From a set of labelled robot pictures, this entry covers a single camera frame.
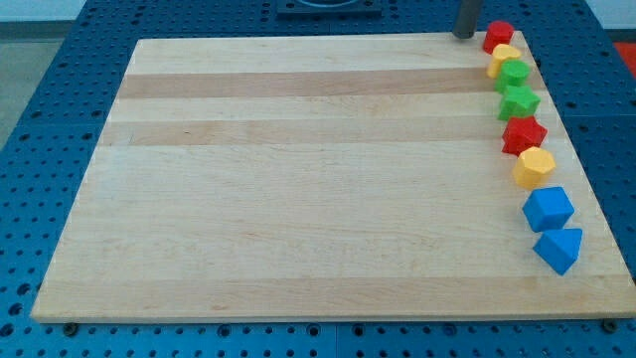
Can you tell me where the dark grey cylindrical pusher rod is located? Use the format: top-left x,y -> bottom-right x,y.
452,0 -> 484,39

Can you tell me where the blue cube block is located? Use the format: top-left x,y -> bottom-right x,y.
522,186 -> 575,233

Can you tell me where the blue triangle block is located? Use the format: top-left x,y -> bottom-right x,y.
533,228 -> 583,275

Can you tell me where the red cylinder block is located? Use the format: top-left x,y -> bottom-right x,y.
482,20 -> 515,54

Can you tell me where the yellow heart block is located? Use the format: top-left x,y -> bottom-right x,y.
486,44 -> 522,79

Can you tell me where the green cylinder block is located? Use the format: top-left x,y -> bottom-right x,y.
495,60 -> 531,93

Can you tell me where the green star block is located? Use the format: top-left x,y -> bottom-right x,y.
498,86 -> 541,121

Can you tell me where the red star block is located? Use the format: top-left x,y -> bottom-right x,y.
502,115 -> 548,156

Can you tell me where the yellow hexagon block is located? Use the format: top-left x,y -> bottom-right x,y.
512,146 -> 557,190

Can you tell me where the wooden board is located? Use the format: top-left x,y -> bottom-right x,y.
31,33 -> 635,323

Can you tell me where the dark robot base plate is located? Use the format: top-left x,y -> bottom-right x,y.
273,0 -> 383,18

